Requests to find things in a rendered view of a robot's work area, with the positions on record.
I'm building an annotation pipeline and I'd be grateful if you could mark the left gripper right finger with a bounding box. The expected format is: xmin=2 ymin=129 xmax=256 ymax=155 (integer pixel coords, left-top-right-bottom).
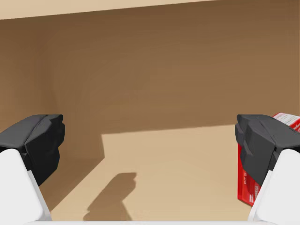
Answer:
xmin=234 ymin=114 xmax=300 ymax=222

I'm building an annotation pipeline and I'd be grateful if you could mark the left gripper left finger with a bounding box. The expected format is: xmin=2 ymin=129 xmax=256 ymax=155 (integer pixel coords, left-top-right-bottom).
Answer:
xmin=0 ymin=114 xmax=66 ymax=222

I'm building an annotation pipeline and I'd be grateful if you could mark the red carton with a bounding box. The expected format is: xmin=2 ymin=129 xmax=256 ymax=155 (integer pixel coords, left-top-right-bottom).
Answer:
xmin=237 ymin=112 xmax=300 ymax=207

